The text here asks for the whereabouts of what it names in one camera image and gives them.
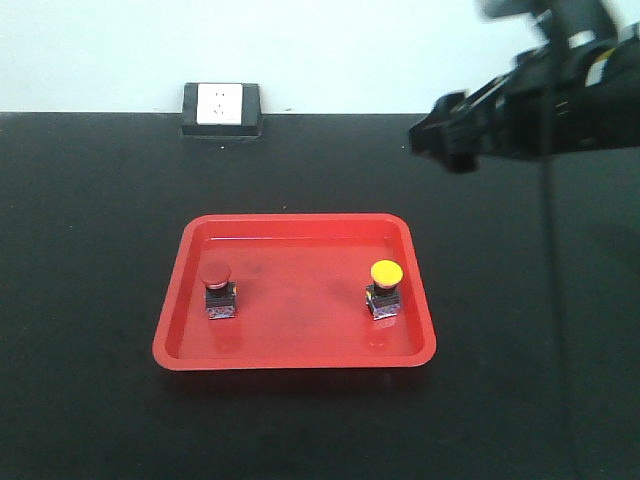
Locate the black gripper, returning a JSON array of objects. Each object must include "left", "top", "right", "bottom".
[{"left": 409, "top": 39, "right": 639, "bottom": 174}]

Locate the yellow mushroom push button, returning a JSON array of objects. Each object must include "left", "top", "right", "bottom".
[{"left": 365, "top": 259, "right": 404, "bottom": 321}]

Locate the red mushroom push button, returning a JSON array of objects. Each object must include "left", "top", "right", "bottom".
[{"left": 199, "top": 261, "right": 237, "bottom": 320}]

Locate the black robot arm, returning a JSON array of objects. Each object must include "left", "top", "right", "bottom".
[{"left": 409, "top": 1, "right": 639, "bottom": 174}]

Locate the red plastic tray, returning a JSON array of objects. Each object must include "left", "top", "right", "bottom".
[{"left": 152, "top": 213, "right": 436, "bottom": 371}]

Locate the white socket black box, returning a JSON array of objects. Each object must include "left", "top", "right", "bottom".
[{"left": 181, "top": 82, "right": 262, "bottom": 138}]

